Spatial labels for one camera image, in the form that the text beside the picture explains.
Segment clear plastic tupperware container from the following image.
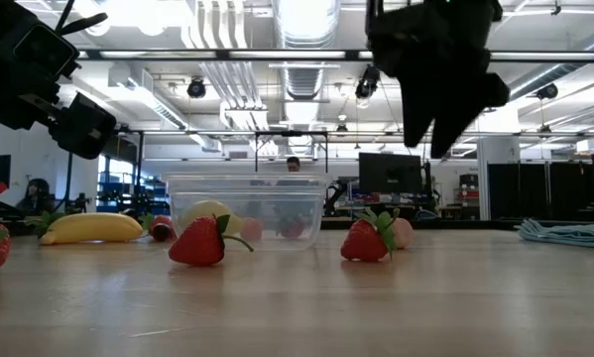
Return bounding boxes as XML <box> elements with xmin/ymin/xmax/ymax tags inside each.
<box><xmin>161</xmin><ymin>172</ymin><xmax>333</xmax><ymax>253</ymax></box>

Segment silver ventilation duct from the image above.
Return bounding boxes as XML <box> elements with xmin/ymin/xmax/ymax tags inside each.
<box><xmin>271</xmin><ymin>0</ymin><xmax>342</xmax><ymax>125</ymax></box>

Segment teal folded cloth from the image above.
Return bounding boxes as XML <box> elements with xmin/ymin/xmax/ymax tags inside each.
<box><xmin>514</xmin><ymin>217</ymin><xmax>594</xmax><ymax>251</ymax></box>

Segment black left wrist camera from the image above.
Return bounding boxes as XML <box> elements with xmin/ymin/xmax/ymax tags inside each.
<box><xmin>12</xmin><ymin>23</ymin><xmax>81</xmax><ymax>81</ymax></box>

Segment black ceiling spotlight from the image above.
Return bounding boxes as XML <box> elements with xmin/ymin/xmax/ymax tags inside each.
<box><xmin>185</xmin><ymin>76</ymin><xmax>207</xmax><ymax>99</ymax></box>
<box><xmin>354</xmin><ymin>63</ymin><xmax>382</xmax><ymax>100</ymax></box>
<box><xmin>535</xmin><ymin>82</ymin><xmax>559</xmax><ymax>101</ymax></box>

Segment pink plastic peach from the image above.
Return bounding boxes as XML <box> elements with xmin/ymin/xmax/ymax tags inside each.
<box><xmin>390</xmin><ymin>216</ymin><xmax>416</xmax><ymax>251</ymax></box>
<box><xmin>240</xmin><ymin>217</ymin><xmax>264</xmax><ymax>243</ymax></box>

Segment yellow plastic banana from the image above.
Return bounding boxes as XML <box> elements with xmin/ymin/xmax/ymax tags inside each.
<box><xmin>39</xmin><ymin>211</ymin><xmax>145</xmax><ymax>247</ymax></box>

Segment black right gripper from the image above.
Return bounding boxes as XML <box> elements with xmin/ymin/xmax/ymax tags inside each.
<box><xmin>365</xmin><ymin>0</ymin><xmax>511</xmax><ymax>161</ymax></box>

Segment yellow plastic lemon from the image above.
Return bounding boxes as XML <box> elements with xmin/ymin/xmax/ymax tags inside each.
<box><xmin>177</xmin><ymin>198</ymin><xmax>246</xmax><ymax>238</ymax></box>

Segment black partition panels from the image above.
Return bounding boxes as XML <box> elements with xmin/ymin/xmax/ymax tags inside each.
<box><xmin>487</xmin><ymin>161</ymin><xmax>593</xmax><ymax>222</ymax></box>

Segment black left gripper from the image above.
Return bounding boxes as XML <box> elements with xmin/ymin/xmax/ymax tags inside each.
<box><xmin>0</xmin><ymin>0</ymin><xmax>118</xmax><ymax>161</ymax></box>

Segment black computer monitor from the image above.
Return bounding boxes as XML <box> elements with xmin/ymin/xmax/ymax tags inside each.
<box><xmin>358</xmin><ymin>152</ymin><xmax>423</xmax><ymax>195</ymax></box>

